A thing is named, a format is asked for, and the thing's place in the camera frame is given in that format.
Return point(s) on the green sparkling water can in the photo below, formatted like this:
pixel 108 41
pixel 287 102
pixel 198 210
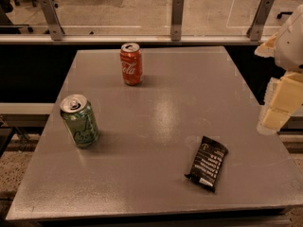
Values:
pixel 78 116

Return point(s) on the red coke can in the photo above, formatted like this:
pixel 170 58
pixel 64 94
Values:
pixel 131 62

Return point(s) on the metal railing bracket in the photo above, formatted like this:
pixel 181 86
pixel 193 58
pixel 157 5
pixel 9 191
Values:
pixel 176 19
pixel 52 20
pixel 255 30

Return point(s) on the middle metal railing bracket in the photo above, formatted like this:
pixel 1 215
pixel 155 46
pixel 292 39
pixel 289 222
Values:
pixel 176 19

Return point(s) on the black rxbar chocolate wrapper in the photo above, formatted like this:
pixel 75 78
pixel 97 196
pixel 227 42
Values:
pixel 207 163

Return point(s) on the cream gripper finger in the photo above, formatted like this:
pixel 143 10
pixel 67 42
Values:
pixel 283 97
pixel 267 49

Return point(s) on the right metal railing bracket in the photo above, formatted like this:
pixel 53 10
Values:
pixel 255 30

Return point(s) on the metal railing base rail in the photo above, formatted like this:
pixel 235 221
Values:
pixel 146 39

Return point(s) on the left metal railing bracket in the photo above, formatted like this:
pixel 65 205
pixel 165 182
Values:
pixel 52 20

